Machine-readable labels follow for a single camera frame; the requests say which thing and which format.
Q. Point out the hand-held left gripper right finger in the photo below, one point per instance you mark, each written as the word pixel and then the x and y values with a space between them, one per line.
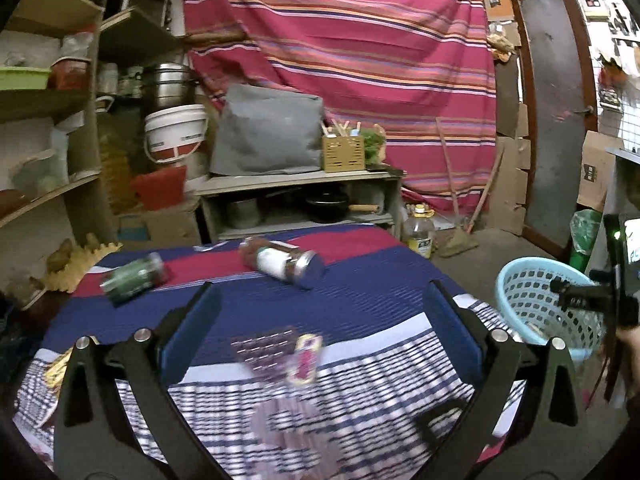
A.
pixel 455 340

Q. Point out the glass jar with white label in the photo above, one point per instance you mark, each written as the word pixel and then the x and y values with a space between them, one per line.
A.
pixel 280 260

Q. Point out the light blue plastic basket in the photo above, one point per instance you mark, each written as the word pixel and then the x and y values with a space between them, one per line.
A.
pixel 530 300

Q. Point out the dark wooden shelf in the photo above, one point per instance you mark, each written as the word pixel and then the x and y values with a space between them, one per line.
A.
pixel 140 35

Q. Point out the flattened cardboard sheets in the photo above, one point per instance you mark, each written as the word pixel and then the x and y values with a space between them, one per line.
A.
pixel 510 185

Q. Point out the person's right forearm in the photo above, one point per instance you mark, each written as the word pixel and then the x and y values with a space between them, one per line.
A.
pixel 631 355

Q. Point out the grey metal pot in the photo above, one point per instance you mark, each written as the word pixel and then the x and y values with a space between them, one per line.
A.
pixel 244 214

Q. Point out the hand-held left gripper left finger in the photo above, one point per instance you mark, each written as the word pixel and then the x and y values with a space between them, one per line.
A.
pixel 192 340

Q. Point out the white plastic bucket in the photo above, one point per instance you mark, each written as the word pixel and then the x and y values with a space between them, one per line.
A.
pixel 175 130

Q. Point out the oil bottle with yellow cap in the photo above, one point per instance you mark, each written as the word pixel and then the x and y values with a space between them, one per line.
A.
pixel 419 235

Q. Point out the grey low cabinet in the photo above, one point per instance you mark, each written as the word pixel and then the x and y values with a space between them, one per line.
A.
pixel 300 182

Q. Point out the small red basket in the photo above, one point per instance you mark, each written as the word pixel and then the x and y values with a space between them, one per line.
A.
pixel 72 72

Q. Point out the green plastic bag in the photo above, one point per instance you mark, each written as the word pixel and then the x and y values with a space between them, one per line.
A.
pixel 585 235

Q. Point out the dark wooden framed door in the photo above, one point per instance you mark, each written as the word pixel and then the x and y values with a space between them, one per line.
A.
pixel 555 110

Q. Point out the grey cushion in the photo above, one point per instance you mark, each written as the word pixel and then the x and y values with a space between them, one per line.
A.
pixel 270 130

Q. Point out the black frying pan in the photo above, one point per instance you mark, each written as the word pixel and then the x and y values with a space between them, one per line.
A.
pixel 327 207

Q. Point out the clear pink-label packet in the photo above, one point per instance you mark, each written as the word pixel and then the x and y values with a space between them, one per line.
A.
pixel 270 350

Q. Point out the clear plastic container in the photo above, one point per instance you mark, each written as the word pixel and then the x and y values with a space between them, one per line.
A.
pixel 37 172

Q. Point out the green jar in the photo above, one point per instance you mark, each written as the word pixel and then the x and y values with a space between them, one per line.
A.
pixel 132 277

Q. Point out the red striped hanging cloth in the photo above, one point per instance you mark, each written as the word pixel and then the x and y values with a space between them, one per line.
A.
pixel 350 60

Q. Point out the wooden shelf unit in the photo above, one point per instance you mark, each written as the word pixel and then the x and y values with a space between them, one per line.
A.
pixel 50 105

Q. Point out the green plastic tray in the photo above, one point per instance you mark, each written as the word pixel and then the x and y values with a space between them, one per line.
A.
pixel 25 79

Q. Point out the curved wooden stick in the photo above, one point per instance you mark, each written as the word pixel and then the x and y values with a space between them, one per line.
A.
pixel 490 190

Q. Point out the striped plaid tablecloth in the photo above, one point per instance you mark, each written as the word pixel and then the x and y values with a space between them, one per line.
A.
pixel 360 300

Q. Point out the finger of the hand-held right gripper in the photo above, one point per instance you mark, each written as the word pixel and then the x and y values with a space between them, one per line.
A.
pixel 585 295

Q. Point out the large yellow oil jug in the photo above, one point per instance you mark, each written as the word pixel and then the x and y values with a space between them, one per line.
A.
pixel 114 160

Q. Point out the red plastic basin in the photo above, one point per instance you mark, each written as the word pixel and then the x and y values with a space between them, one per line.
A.
pixel 160 187

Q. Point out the yellow wicker basket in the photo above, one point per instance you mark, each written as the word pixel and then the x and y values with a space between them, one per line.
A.
pixel 342 152

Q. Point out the yellow egg carton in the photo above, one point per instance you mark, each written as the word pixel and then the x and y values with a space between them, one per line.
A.
pixel 85 260

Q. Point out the bag of green vegetables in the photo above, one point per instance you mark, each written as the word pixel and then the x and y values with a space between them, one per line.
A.
pixel 375 147

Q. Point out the brown cardboard box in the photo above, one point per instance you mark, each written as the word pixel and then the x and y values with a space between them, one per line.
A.
pixel 165 225

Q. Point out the large cardboard box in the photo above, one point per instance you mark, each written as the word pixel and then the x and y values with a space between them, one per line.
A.
pixel 595 170

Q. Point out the gold black box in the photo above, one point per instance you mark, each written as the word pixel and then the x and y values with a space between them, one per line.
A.
pixel 57 370

